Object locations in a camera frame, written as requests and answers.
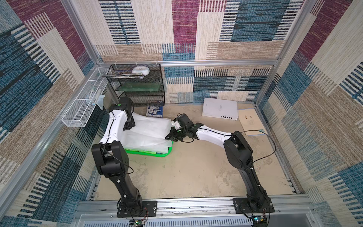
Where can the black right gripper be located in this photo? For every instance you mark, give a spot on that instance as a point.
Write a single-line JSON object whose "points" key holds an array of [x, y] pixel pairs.
{"points": [[176, 133]]}

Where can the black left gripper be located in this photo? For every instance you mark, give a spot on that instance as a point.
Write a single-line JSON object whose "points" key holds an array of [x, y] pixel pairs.
{"points": [[132, 124]]}

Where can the white raincoat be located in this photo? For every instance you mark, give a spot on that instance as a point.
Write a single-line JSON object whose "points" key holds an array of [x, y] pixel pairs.
{"points": [[148, 134]]}

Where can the green perforated plastic basket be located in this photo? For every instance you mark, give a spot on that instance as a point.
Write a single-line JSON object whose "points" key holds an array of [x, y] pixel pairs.
{"points": [[149, 153]]}

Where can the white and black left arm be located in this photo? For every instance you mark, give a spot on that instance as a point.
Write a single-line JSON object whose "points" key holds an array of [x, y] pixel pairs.
{"points": [[112, 161]]}

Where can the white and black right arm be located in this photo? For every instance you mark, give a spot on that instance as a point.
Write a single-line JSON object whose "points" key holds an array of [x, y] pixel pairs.
{"points": [[239, 155]]}

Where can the magazines on shelf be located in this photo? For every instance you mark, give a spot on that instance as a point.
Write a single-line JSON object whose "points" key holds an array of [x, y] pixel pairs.
{"points": [[122, 74]]}

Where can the white round object on shelf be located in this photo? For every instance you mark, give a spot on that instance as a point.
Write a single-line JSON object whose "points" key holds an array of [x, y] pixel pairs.
{"points": [[141, 70]]}

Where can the white flat box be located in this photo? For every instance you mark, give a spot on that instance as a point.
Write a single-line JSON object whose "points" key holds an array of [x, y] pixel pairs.
{"points": [[219, 108]]}

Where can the beige paper booklet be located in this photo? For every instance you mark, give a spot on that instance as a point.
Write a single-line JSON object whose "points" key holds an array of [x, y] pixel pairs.
{"points": [[251, 123]]}

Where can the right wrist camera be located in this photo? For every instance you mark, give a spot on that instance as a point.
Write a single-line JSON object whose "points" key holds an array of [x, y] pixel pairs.
{"points": [[176, 125]]}

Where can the black wire mesh shelf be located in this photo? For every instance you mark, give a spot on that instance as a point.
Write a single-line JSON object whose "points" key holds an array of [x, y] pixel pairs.
{"points": [[142, 92]]}

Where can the white wire wall basket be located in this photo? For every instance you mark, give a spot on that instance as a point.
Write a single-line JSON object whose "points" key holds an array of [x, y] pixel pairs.
{"points": [[90, 96]]}

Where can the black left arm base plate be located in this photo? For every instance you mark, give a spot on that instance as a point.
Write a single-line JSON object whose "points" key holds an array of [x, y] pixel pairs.
{"points": [[137, 209]]}

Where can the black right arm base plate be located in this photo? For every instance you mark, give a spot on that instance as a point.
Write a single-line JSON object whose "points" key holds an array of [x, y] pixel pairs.
{"points": [[246, 205]]}

